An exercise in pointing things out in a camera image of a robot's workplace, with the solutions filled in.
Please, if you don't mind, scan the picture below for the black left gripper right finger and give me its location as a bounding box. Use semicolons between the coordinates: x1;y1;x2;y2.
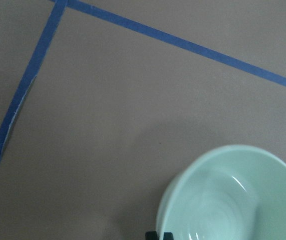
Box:
163;232;174;240

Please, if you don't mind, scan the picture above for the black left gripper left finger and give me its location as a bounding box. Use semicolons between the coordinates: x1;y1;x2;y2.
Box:
145;231;159;240

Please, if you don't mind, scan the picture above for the mint green bowl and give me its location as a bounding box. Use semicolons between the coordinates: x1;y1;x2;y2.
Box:
156;145;286;240

